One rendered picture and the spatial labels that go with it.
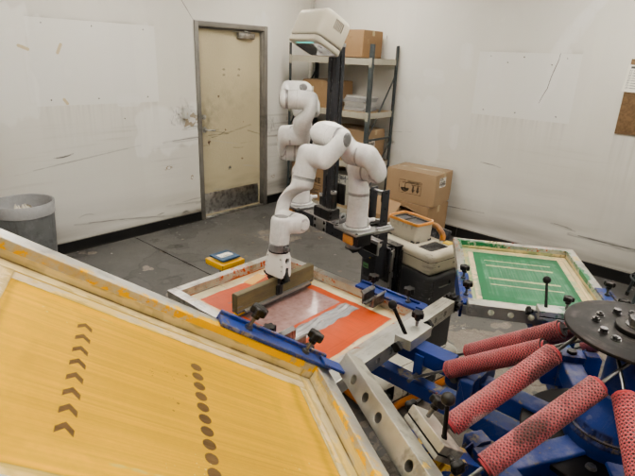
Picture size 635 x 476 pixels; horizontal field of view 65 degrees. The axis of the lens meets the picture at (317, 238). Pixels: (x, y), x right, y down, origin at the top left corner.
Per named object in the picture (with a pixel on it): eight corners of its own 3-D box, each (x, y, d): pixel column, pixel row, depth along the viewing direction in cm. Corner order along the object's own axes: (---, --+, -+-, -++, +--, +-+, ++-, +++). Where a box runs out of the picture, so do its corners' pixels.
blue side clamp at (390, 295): (353, 298, 201) (354, 282, 199) (361, 295, 205) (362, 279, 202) (419, 325, 183) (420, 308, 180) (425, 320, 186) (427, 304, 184)
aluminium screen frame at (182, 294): (167, 298, 192) (166, 290, 190) (277, 259, 233) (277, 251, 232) (321, 390, 143) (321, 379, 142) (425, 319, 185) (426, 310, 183)
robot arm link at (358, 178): (354, 189, 225) (357, 154, 219) (379, 195, 217) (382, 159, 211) (341, 193, 218) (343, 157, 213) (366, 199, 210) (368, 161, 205)
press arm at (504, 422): (255, 315, 201) (255, 302, 199) (266, 311, 205) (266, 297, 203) (587, 491, 125) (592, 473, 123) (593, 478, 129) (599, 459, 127)
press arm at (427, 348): (397, 353, 156) (399, 340, 154) (407, 346, 160) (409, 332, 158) (447, 378, 145) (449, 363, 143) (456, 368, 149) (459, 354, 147)
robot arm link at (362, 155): (319, 106, 195) (358, 111, 184) (356, 163, 223) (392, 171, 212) (301, 135, 191) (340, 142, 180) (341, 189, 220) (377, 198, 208)
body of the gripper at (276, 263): (295, 249, 187) (293, 277, 190) (276, 242, 193) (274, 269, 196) (281, 253, 181) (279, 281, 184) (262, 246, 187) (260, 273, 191)
